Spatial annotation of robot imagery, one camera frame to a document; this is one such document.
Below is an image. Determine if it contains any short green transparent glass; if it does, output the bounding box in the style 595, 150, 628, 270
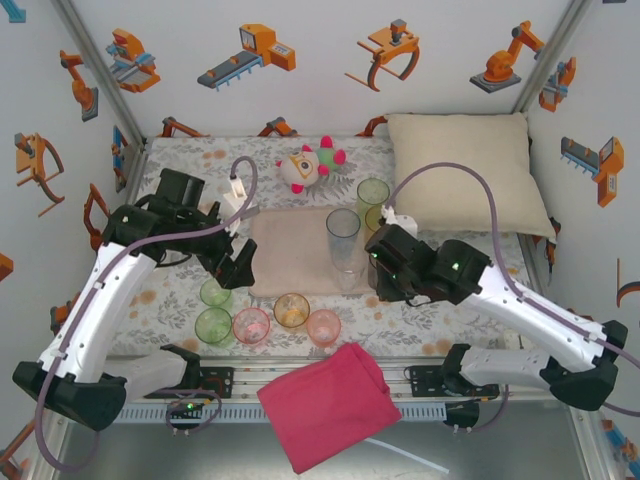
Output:
199, 279, 234, 309
194, 306, 234, 345

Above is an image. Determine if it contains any short pink transparent glass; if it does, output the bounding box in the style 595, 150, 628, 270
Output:
232, 307, 272, 345

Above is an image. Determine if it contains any short orange transparent glass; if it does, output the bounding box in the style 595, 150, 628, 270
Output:
273, 292, 312, 330

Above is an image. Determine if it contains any tall orange transparent glass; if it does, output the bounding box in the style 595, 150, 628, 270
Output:
364, 205, 389, 234

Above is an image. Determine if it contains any short salmon transparent glass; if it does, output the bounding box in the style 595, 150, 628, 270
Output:
305, 308, 343, 347

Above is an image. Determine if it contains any tall blue transparent glass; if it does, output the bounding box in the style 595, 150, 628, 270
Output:
325, 208, 362, 274

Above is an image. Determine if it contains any tall green transparent glass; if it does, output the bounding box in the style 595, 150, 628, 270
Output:
356, 177, 391, 221

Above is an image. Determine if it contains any beige mat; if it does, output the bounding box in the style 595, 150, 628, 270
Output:
248, 207, 381, 297

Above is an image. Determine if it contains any floral patterned tablecloth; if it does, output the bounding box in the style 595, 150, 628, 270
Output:
94, 134, 556, 359

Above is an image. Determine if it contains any white pink green plush toy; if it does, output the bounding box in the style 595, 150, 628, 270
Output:
275, 134, 347, 195

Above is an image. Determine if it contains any red folded cloth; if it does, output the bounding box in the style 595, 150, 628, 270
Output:
256, 342, 404, 475

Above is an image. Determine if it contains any small black controller board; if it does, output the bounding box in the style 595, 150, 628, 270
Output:
167, 397, 206, 417

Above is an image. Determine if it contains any cream pillow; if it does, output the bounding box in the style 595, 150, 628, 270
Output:
384, 112, 559, 239

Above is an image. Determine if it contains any thin white strip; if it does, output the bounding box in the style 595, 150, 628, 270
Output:
367, 438, 451, 474

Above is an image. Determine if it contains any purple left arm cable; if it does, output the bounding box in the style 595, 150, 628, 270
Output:
33, 156, 260, 474

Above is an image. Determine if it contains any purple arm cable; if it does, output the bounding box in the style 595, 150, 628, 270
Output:
33, 156, 260, 474
384, 162, 640, 435

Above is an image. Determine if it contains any aluminium table rail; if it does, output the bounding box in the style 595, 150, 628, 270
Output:
47, 355, 594, 407

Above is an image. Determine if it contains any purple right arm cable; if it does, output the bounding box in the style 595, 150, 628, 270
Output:
384, 162, 640, 435

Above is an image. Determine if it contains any white slotted cable duct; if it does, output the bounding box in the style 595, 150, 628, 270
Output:
67, 402, 449, 424

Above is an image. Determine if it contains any aluminium frame post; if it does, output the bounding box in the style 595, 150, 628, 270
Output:
513, 0, 597, 115
49, 0, 149, 151

